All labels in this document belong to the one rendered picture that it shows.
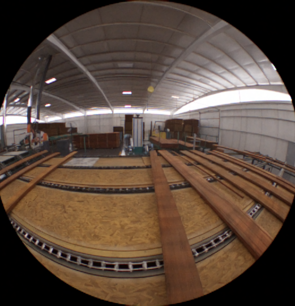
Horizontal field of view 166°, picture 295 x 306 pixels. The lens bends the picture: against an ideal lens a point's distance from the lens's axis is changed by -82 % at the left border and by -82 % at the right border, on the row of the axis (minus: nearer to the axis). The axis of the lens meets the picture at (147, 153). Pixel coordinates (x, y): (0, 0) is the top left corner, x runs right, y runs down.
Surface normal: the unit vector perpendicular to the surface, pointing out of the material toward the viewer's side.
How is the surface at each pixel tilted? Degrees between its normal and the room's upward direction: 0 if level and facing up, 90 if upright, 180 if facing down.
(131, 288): 0
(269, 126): 89
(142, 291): 0
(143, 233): 0
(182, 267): 11
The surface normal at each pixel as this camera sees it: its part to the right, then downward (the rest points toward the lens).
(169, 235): -0.17, -0.96
